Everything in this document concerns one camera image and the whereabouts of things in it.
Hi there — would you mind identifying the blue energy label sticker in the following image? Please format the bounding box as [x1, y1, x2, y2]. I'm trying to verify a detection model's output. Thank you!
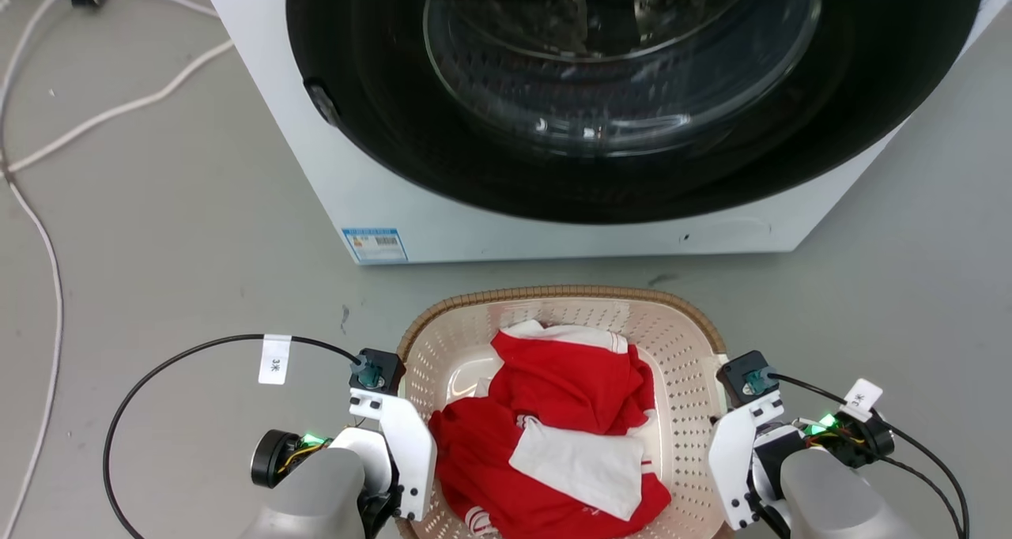
[342, 227, 409, 264]

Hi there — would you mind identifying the black round glass washer door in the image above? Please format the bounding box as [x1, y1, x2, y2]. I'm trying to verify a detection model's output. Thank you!
[286, 0, 986, 225]

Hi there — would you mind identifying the beige perforated laundry basket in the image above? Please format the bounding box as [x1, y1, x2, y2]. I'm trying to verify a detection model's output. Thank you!
[395, 286, 733, 539]

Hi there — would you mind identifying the white cable tag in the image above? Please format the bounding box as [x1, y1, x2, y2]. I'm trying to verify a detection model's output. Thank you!
[841, 378, 885, 422]
[258, 334, 293, 386]

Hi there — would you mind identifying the white left cable tag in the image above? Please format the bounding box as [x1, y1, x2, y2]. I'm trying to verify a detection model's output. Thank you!
[258, 334, 293, 386]

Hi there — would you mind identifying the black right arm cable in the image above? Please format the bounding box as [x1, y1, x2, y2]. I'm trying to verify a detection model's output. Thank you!
[767, 372, 972, 539]

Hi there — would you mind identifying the white right cable tag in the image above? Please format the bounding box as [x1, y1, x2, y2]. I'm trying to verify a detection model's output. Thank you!
[841, 378, 885, 422]

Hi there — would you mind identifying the red and white garment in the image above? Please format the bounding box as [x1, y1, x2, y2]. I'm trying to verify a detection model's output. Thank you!
[427, 320, 674, 539]

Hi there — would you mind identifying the white front-load washing machine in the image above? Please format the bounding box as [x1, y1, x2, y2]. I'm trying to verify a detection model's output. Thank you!
[194, 0, 1012, 266]

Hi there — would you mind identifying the thick white floor cable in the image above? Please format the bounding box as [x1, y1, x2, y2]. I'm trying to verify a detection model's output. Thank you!
[0, 38, 236, 176]

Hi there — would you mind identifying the thin white floor cable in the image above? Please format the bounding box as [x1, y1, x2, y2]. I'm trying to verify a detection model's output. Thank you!
[0, 0, 222, 539]

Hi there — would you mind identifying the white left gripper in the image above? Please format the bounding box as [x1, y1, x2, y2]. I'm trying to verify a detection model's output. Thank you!
[328, 390, 438, 537]

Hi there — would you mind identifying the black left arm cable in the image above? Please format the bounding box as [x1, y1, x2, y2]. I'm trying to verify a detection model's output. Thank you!
[102, 333, 369, 539]

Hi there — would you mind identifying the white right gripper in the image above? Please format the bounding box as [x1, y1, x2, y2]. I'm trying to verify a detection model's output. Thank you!
[708, 392, 801, 531]

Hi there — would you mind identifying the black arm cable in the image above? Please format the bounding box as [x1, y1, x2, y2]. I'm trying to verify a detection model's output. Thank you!
[102, 333, 369, 539]
[767, 372, 972, 539]

